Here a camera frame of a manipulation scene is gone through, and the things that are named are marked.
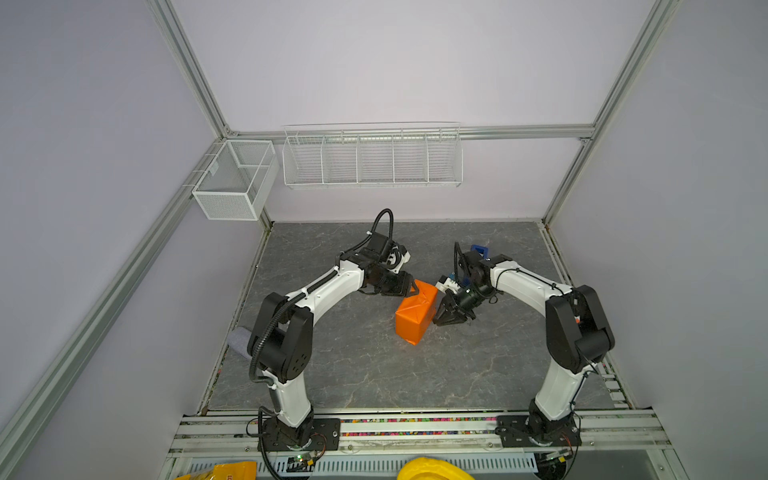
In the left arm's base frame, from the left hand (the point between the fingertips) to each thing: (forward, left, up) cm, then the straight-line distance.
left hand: (412, 295), depth 86 cm
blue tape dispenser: (+21, -27, -7) cm, 35 cm away
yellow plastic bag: (-38, +45, -6) cm, 59 cm away
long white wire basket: (+50, +10, +11) cm, 52 cm away
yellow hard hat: (-40, 0, -7) cm, 41 cm away
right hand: (-8, -7, -4) cm, 12 cm away
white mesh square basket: (+40, +57, +12) cm, 71 cm away
